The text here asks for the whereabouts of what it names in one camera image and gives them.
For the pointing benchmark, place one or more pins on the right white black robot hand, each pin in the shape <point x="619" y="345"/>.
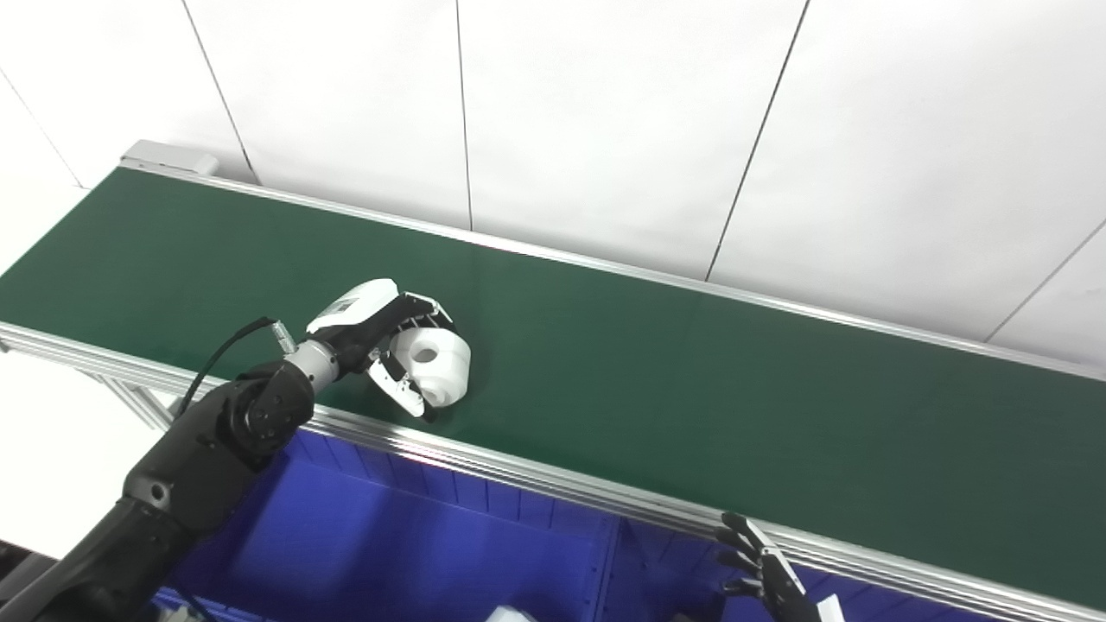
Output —
<point x="778" y="579"/>

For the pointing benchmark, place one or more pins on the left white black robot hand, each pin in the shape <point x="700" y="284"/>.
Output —
<point x="363" y="324"/>

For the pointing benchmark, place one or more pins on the white cylindrical plastic part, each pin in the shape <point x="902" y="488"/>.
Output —
<point x="441" y="367"/>
<point x="510" y="615"/>

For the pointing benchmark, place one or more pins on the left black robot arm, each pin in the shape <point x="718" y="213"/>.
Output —
<point x="199" y="466"/>

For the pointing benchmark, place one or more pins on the green conveyor belt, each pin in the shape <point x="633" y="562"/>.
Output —
<point x="691" y="389"/>
<point x="518" y="475"/>

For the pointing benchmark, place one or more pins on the aluminium conveyor support leg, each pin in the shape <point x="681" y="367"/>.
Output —
<point x="143" y="402"/>

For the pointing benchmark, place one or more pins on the grey conveyor end housing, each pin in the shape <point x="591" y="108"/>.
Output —
<point x="168" y="157"/>

